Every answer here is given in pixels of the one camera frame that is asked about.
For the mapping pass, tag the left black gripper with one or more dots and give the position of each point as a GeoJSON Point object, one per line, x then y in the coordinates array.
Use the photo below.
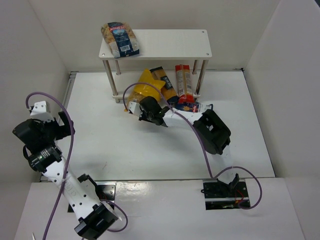
{"type": "Point", "coordinates": [64, 124]}

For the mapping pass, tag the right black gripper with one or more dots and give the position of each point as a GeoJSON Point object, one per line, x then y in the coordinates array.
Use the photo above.
{"type": "Point", "coordinates": [145, 115]}

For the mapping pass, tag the yellow macaroni bag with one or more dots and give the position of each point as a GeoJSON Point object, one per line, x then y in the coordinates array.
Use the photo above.
{"type": "Point", "coordinates": [146, 86]}

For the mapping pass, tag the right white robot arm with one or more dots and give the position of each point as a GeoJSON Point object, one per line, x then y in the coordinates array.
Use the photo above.
{"type": "Point", "coordinates": [213, 133]}

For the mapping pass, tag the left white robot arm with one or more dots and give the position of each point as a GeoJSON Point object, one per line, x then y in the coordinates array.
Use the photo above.
{"type": "Point", "coordinates": [48, 159]}

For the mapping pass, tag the blue Barilla pasta box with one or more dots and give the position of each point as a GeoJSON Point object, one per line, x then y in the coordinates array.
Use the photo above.
{"type": "Point", "coordinates": [195, 107]}

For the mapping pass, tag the blue clear pasta bag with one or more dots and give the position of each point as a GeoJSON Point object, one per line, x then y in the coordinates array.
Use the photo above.
{"type": "Point", "coordinates": [121, 39]}

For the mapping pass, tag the white two-tier shelf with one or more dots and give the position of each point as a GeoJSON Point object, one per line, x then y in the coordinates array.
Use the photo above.
{"type": "Point", "coordinates": [161, 45]}

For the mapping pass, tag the yellow spaghetti pack blue label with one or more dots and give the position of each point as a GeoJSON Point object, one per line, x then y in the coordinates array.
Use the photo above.
{"type": "Point", "coordinates": [167, 90]}

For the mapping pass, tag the red spaghetti pack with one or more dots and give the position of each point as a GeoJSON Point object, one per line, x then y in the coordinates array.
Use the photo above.
{"type": "Point", "coordinates": [184, 84]}

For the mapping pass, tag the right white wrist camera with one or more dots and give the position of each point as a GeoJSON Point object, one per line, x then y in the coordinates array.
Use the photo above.
{"type": "Point", "coordinates": [134, 108]}

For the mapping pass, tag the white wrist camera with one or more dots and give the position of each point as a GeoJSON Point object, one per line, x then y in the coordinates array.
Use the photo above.
{"type": "Point", "coordinates": [41, 111]}
{"type": "Point", "coordinates": [134, 108]}

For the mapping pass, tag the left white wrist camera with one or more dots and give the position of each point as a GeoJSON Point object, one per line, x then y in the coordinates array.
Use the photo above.
{"type": "Point", "coordinates": [41, 111]}

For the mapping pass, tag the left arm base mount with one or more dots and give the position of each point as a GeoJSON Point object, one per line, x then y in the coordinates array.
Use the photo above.
{"type": "Point", "coordinates": [102, 192]}

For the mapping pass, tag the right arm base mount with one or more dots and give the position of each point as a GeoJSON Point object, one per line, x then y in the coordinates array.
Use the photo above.
{"type": "Point", "coordinates": [218, 197]}

